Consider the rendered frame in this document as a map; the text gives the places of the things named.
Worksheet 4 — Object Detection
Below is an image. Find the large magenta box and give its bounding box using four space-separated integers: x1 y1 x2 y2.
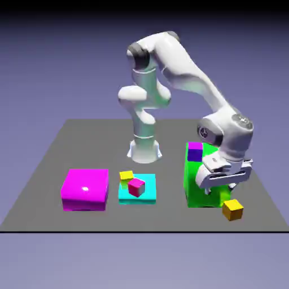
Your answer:
60 168 110 212

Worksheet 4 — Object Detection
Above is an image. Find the small purple cube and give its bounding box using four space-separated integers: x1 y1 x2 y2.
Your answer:
187 142 204 163

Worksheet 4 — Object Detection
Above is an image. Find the large green box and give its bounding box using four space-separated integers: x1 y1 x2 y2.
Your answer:
183 142 233 208

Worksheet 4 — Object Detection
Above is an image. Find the large cyan box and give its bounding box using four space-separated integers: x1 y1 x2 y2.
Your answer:
118 173 157 205

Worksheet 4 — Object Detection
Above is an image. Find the small yellow cube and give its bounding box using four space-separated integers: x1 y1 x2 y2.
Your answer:
119 170 135 181
221 199 244 222

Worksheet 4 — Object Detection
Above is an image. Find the small pink cube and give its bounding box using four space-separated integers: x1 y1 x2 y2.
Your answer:
127 177 146 198

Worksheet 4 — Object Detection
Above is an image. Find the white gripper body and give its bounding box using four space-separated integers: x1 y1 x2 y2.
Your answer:
195 158 254 190

